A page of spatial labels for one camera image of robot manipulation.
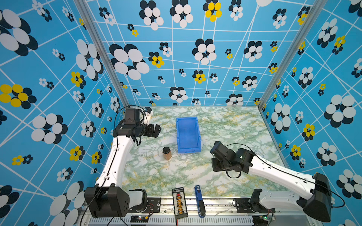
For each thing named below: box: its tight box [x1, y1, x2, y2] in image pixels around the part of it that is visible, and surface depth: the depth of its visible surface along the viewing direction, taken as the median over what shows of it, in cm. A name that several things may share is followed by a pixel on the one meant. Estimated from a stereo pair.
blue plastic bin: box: [176, 116, 202, 154], surface depth 103 cm
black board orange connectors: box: [171, 186, 189, 220], surface depth 75 cm
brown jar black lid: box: [162, 146, 173, 161], surface depth 86 cm
